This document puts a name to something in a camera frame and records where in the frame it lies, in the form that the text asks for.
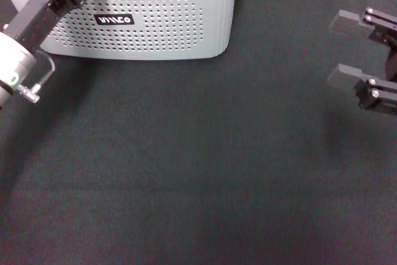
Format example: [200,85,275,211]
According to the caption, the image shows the grey perforated plastic storage box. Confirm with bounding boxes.
[0,0,238,61]

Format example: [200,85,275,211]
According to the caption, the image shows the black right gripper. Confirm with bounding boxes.
[326,6,397,116]

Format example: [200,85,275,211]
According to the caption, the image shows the black tablecloth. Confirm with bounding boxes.
[0,0,397,265]

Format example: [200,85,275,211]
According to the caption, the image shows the left wrist cable with connector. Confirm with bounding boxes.
[17,50,56,104]

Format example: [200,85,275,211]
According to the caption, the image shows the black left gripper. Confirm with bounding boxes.
[5,0,92,51]

